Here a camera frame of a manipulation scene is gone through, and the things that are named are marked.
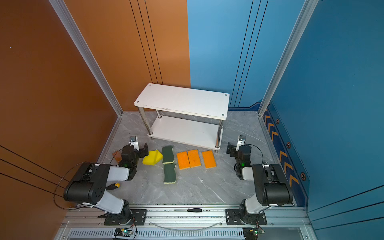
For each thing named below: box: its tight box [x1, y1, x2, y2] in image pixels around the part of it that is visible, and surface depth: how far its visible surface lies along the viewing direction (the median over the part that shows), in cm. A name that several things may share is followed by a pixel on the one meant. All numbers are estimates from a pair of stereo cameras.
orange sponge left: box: [176, 151, 190, 170], surface depth 95 cm
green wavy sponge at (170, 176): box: [163, 163, 177, 184], surface depth 86 cm
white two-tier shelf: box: [134, 83, 230, 153], surface depth 86 cm
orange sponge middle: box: [187, 149, 202, 168], surface depth 96 cm
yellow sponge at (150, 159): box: [142, 150, 157, 166], surface depth 90 cm
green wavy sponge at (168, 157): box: [162, 145, 175, 164], surface depth 94 cm
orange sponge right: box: [202, 150, 217, 169], surface depth 96 cm
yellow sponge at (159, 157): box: [153, 149, 164, 166], surface depth 94 cm
